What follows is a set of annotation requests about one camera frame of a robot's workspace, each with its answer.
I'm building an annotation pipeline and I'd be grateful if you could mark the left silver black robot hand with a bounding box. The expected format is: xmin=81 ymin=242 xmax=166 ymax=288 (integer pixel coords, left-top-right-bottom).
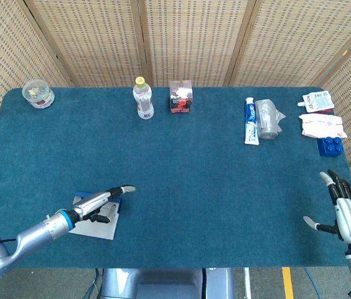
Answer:
xmin=72 ymin=184 xmax=136 ymax=224

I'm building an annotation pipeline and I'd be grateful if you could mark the blue folding glasses case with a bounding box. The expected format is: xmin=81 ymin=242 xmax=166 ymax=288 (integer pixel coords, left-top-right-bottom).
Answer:
xmin=68 ymin=190 xmax=123 ymax=240

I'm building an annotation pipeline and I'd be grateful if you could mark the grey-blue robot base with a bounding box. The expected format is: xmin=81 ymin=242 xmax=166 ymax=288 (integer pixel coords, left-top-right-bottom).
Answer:
xmin=100 ymin=267 xmax=235 ymax=299

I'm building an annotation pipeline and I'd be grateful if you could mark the blue building block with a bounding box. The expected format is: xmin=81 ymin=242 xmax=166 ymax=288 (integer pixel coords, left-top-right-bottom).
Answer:
xmin=317 ymin=136 xmax=345 ymax=158

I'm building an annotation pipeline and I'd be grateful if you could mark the white pink plastic packet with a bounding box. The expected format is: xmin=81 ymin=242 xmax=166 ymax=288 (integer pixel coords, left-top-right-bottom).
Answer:
xmin=298 ymin=113 xmax=349 ymax=139

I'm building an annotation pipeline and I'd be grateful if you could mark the blue carpet table mat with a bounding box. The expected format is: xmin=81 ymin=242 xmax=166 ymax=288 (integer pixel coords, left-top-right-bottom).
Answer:
xmin=0 ymin=86 xmax=351 ymax=269

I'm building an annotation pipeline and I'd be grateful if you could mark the clear bottle with green cap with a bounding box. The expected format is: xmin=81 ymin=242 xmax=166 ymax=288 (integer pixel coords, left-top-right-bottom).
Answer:
xmin=132 ymin=77 xmax=155 ymax=120

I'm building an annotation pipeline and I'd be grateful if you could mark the clear round plastic jar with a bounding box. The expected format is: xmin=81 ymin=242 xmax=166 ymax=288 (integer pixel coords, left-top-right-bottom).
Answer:
xmin=21 ymin=79 xmax=55 ymax=110

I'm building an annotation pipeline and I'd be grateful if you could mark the white spouted pouch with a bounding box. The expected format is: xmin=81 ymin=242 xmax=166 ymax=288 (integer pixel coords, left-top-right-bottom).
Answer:
xmin=297 ymin=90 xmax=335 ymax=113

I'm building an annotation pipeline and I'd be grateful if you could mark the grey garbage bag roll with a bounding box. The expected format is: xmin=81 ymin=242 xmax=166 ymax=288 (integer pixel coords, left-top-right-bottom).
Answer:
xmin=254 ymin=98 xmax=288 ymax=140

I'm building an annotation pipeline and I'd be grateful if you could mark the red snack box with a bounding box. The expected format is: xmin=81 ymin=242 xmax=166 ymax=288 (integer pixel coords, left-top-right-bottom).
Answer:
xmin=168 ymin=80 xmax=194 ymax=115

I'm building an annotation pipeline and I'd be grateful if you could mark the blue white toothpaste tube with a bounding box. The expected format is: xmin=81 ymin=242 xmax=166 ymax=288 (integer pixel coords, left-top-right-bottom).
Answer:
xmin=244 ymin=97 xmax=261 ymax=146

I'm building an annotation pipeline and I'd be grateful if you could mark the woven wicker folding screen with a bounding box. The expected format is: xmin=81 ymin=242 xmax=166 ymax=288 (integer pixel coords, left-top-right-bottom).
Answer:
xmin=0 ymin=0 xmax=351 ymax=200

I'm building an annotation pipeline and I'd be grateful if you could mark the blue floor cable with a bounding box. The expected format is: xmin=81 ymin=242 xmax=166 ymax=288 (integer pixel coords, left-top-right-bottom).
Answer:
xmin=304 ymin=267 xmax=322 ymax=299

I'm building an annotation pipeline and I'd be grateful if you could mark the grey cable bundle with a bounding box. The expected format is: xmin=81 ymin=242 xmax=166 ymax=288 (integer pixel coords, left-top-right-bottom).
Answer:
xmin=83 ymin=268 xmax=105 ymax=299

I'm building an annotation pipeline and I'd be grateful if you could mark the white metal post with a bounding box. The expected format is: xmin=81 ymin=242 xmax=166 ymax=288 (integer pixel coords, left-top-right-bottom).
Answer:
xmin=243 ymin=267 xmax=253 ymax=299

